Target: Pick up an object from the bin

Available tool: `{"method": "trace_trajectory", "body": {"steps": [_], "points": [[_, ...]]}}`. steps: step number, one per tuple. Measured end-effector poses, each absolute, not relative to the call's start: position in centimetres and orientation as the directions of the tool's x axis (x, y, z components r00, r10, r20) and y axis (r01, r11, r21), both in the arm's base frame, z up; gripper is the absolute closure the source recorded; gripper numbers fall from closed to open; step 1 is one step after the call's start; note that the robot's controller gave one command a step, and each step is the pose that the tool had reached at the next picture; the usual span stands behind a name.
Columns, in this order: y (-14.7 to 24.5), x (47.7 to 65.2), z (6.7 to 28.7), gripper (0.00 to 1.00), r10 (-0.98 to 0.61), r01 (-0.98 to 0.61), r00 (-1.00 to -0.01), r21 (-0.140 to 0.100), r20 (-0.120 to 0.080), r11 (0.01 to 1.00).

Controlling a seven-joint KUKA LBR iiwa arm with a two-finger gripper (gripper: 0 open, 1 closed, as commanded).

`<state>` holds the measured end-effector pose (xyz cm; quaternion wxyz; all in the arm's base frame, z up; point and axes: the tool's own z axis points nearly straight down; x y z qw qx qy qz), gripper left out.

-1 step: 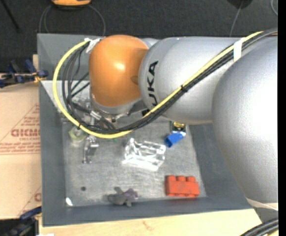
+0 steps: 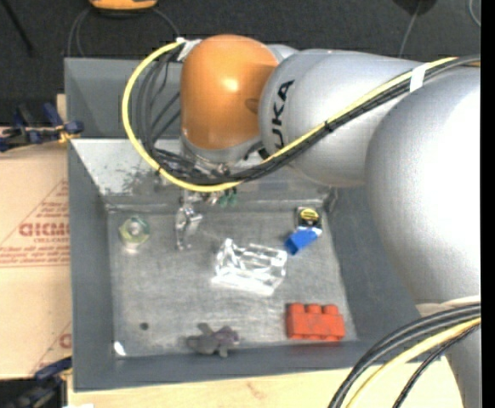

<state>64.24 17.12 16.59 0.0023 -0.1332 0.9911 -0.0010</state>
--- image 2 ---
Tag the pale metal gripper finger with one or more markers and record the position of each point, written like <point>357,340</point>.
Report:
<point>194,222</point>
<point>181,232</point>

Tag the grey-purple toy animal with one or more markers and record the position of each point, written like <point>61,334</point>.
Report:
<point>213,340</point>

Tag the grey metal bin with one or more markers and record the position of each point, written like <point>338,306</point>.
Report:
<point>179,296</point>

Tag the red toy brick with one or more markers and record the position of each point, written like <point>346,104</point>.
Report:
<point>314,323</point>

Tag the blue block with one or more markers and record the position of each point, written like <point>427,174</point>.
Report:
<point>300,240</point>

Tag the black cylinder on white bracket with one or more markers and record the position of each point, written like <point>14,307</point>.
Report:
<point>259,151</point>

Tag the brown cardboard board, red print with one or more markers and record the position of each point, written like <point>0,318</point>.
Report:
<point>26,296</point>

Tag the clear plastic box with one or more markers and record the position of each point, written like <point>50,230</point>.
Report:
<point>249,266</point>

